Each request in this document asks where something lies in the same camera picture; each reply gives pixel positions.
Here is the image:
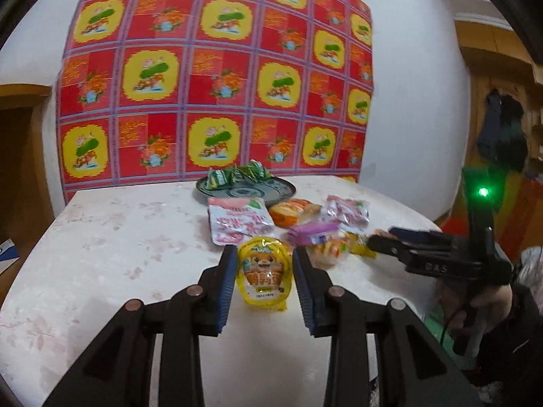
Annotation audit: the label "small white pink spout pouch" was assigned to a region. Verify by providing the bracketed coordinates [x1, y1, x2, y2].
[324, 195, 370, 235]

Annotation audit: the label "yellow cartoon snack packet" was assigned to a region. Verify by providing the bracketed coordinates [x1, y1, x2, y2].
[237, 236, 294, 311]

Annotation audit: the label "dark hanging clothes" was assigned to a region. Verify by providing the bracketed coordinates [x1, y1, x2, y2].
[476, 88, 529, 173]

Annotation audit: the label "wooden door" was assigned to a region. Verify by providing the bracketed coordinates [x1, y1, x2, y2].
[454, 15, 543, 221]

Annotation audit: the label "blue white box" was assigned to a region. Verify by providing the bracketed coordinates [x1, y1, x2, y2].
[0, 239, 20, 273]

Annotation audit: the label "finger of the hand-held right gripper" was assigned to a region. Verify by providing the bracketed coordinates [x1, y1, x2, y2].
[389, 227, 444, 243]
[367, 234, 451, 264]

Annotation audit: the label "purple snack packet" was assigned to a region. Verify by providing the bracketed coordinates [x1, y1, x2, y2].
[288, 220, 341, 247]

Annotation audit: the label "orange bread packet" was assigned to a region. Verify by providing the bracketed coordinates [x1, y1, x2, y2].
[269, 198, 322, 227]

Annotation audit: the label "large white pink spout pouch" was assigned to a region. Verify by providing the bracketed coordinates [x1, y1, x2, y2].
[207, 197, 276, 246]

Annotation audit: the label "dark patterned plate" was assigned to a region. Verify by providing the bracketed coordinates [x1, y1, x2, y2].
[196, 174, 298, 207]

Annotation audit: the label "person's right forearm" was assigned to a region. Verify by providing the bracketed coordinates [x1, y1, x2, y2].
[473, 282, 543, 391]

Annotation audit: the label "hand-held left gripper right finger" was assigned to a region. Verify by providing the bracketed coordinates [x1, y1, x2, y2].
[293, 247, 484, 407]

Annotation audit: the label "person's right hand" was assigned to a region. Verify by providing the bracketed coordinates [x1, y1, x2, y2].
[437, 282, 515, 348]

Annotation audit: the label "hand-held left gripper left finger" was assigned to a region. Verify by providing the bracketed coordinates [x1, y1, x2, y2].
[42, 245, 238, 407]

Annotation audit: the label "red patterned wall poster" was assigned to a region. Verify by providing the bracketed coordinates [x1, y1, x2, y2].
[56, 0, 376, 205]

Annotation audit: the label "small yellow snack packet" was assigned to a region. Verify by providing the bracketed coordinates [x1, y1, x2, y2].
[350, 235, 377, 259]

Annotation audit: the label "wooden cabinet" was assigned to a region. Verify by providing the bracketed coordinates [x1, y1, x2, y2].
[0, 84, 54, 302]

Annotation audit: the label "red cloth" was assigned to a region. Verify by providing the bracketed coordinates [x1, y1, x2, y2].
[441, 173, 543, 260]

